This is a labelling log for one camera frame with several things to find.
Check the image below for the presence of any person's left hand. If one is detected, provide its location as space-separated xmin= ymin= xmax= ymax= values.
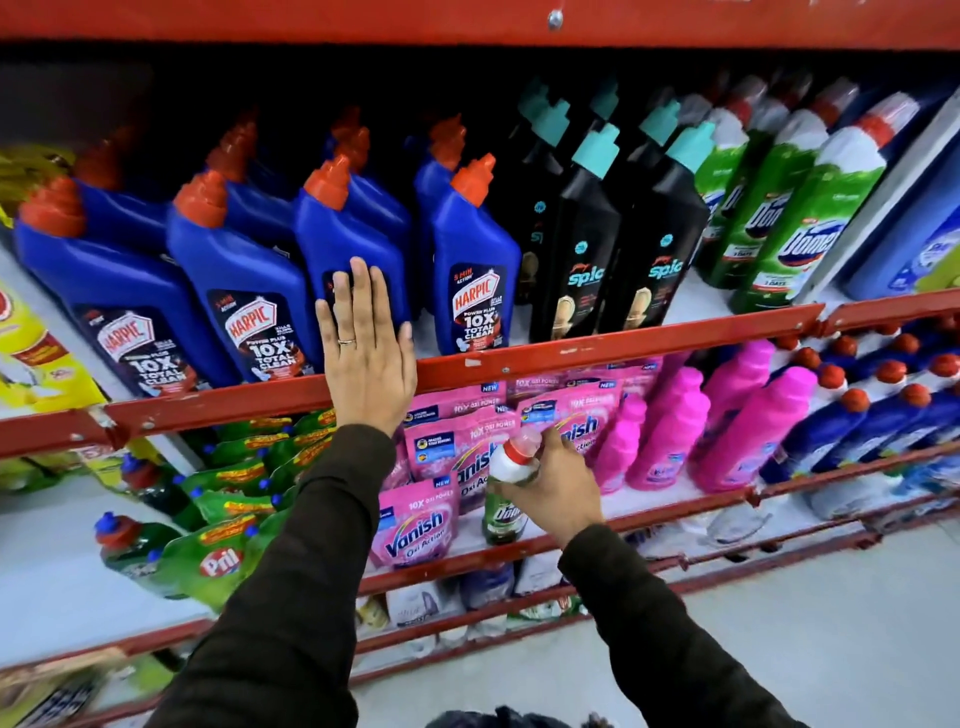
xmin=315 ymin=257 xmax=418 ymax=438

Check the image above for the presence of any red metal shelf rail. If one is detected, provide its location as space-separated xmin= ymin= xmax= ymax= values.
xmin=0 ymin=288 xmax=960 ymax=461
xmin=0 ymin=448 xmax=960 ymax=672
xmin=60 ymin=498 xmax=960 ymax=728

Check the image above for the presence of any blue orange-capped toilet cleaner bottle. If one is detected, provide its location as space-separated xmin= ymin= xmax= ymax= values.
xmin=292 ymin=153 xmax=414 ymax=372

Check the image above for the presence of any light blue cleaner bottle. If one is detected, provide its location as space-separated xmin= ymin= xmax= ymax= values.
xmin=843 ymin=168 xmax=960 ymax=302

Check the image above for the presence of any person's right forearm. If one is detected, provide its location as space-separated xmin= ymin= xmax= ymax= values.
xmin=558 ymin=523 xmax=808 ymax=728

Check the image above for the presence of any red shelf top panel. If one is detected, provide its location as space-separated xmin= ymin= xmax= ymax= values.
xmin=0 ymin=0 xmax=960 ymax=52

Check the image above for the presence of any row of green white-necked bottles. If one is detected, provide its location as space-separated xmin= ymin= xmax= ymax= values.
xmin=693 ymin=71 xmax=924 ymax=316

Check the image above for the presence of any yellow-green packet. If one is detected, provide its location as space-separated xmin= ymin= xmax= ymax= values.
xmin=0 ymin=144 xmax=78 ymax=230

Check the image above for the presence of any stack of pink detergent pouches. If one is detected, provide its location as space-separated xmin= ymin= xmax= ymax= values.
xmin=369 ymin=356 xmax=666 ymax=571

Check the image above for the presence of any stack of green dish soap pouches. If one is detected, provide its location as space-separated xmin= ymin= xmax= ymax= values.
xmin=150 ymin=407 xmax=340 ymax=612

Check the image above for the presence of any yellow cleaner packet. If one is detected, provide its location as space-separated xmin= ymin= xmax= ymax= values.
xmin=0 ymin=281 xmax=108 ymax=421

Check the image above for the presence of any row of dark blue red-capped bottles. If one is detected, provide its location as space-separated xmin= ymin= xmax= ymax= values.
xmin=757 ymin=315 xmax=960 ymax=489

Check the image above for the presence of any small pink bottle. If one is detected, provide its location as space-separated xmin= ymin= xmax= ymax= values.
xmin=594 ymin=393 xmax=648 ymax=496

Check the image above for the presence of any row of black teal-capped bottles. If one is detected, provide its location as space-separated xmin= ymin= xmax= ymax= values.
xmin=498 ymin=75 xmax=718 ymax=345

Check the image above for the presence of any small green cleaner bottle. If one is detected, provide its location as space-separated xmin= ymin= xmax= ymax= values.
xmin=482 ymin=427 xmax=543 ymax=546

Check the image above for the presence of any person's left forearm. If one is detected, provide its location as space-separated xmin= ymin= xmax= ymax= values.
xmin=146 ymin=423 xmax=399 ymax=728

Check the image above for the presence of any dark green dish soap bottle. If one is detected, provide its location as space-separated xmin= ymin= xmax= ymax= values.
xmin=118 ymin=453 xmax=207 ymax=530
xmin=93 ymin=511 xmax=190 ymax=601

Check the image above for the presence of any translucent white bottle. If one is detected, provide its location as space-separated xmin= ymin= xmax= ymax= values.
xmin=806 ymin=468 xmax=909 ymax=523

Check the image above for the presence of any row of blue cleaner bottles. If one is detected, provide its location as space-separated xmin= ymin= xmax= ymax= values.
xmin=13 ymin=105 xmax=523 ymax=399

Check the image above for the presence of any person's right hand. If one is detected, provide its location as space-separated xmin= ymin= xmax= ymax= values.
xmin=495 ymin=427 xmax=606 ymax=549

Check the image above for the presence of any white shelf divider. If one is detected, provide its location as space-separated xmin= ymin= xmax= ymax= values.
xmin=798 ymin=97 xmax=960 ymax=306

